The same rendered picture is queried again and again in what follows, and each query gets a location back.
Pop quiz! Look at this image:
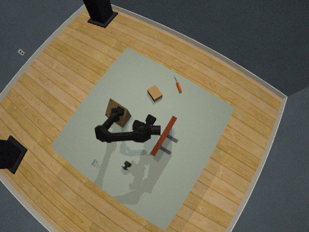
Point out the brown wooden door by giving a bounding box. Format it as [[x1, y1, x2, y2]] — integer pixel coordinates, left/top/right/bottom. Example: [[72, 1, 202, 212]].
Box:
[[150, 116, 177, 156]]

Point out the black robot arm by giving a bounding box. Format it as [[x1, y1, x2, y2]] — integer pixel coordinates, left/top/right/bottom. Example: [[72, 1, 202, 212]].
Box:
[[95, 106, 160, 143]]

